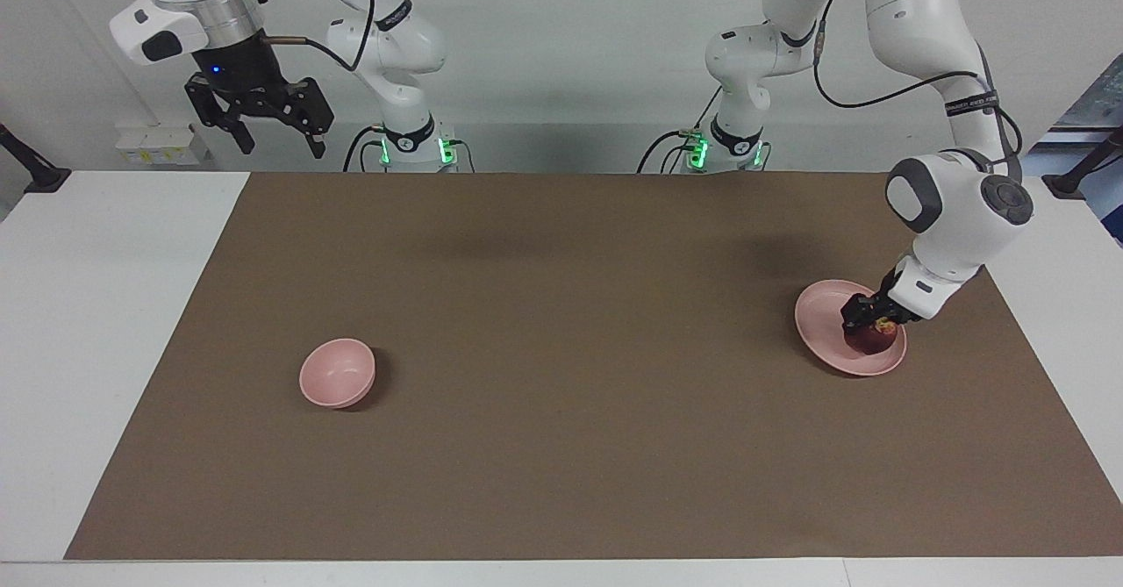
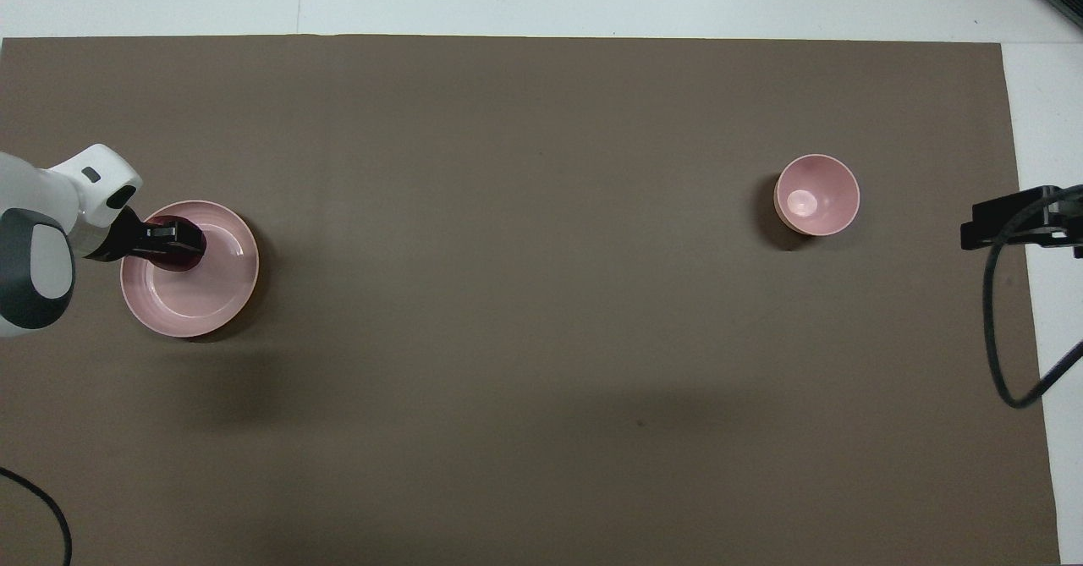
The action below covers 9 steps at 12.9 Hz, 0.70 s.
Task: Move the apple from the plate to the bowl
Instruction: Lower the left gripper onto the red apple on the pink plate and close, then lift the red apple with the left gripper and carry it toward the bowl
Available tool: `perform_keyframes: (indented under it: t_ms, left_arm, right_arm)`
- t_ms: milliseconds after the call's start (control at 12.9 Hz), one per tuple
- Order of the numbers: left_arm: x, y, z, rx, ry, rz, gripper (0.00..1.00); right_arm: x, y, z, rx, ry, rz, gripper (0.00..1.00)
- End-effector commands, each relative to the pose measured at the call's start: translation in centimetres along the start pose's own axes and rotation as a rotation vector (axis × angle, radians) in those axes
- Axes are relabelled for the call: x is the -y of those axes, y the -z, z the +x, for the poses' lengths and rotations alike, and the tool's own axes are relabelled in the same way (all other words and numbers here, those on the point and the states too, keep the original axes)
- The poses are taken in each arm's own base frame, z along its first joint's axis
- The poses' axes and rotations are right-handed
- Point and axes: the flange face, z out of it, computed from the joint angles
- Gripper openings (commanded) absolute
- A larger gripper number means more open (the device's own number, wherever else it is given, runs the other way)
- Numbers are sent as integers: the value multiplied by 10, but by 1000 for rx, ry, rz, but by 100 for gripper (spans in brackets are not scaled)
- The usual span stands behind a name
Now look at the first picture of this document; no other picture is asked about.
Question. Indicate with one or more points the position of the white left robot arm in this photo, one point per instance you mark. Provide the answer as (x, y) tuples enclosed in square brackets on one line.
[(956, 227)]

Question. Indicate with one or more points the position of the brown table mat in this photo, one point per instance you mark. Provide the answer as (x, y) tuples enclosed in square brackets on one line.
[(570, 394)]

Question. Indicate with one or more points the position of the black stand foot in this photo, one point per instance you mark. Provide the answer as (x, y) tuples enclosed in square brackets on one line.
[(1066, 185), (39, 179)]

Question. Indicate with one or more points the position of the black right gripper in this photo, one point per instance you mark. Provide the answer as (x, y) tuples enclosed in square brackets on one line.
[(246, 74)]

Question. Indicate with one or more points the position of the white wall power strip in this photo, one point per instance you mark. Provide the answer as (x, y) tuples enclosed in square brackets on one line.
[(158, 146)]

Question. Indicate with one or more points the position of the pink bowl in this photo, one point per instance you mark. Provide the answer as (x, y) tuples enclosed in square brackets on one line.
[(338, 372)]

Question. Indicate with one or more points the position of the blue background board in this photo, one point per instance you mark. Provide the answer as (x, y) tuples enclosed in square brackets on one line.
[(1101, 210)]

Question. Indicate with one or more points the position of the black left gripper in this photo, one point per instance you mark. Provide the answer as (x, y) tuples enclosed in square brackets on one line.
[(902, 297)]

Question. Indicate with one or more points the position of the pink plate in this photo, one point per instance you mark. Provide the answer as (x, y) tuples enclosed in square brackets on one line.
[(825, 319)]

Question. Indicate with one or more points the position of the red apple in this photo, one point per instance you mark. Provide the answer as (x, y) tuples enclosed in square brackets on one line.
[(870, 343)]

